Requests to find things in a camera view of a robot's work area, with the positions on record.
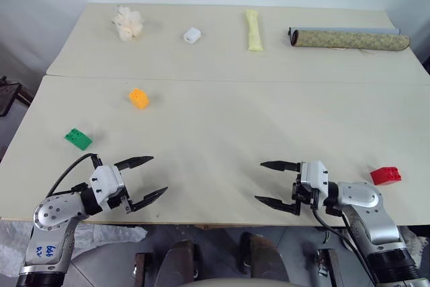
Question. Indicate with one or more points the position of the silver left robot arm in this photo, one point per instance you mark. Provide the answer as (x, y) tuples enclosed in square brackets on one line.
[(50, 213)]

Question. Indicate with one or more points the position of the small white plastic box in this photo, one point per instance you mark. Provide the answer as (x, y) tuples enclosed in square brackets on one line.
[(192, 35)]

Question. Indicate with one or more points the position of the patterned olive rolled mat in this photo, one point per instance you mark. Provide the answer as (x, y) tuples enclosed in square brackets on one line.
[(349, 41)]

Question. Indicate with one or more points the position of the dark rounded shape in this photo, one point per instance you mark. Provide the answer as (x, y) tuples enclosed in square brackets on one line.
[(179, 263), (263, 256)]

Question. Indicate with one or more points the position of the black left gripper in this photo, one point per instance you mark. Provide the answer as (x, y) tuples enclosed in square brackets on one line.
[(117, 202)]

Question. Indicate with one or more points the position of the orange toy brick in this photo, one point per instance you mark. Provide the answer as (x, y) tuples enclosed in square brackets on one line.
[(139, 99)]

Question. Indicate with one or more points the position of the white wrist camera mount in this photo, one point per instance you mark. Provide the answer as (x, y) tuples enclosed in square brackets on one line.
[(104, 181), (314, 174)]

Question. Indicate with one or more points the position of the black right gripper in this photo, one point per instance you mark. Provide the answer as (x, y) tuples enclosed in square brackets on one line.
[(302, 196)]

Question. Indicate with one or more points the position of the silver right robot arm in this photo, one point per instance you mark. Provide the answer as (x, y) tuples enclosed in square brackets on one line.
[(364, 197)]

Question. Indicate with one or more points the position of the dark object beside table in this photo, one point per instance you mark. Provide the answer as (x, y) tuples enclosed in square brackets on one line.
[(11, 95)]

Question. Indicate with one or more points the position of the brown wooden post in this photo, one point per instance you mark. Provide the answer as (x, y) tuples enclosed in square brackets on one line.
[(331, 267), (139, 270)]

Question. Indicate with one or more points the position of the grey rolled sheet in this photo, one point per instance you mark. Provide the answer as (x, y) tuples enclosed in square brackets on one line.
[(342, 30)]

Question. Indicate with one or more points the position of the white crumpled paper wad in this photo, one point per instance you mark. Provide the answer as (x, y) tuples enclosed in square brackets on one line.
[(128, 24)]

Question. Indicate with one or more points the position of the white crumpled plastic sheet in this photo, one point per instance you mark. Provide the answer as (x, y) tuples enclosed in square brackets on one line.
[(100, 233)]

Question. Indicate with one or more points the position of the green toy brick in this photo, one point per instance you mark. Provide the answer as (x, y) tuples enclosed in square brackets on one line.
[(79, 139)]

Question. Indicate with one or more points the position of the pale yellow plastic packet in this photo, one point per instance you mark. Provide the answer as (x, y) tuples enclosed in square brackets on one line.
[(253, 30)]

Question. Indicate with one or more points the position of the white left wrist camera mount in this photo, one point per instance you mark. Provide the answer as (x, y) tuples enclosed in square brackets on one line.
[(104, 181)]

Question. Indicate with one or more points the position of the red toy brick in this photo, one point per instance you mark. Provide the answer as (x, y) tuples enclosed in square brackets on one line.
[(386, 176)]

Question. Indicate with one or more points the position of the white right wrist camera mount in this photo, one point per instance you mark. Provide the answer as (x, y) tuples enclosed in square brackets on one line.
[(314, 174)]

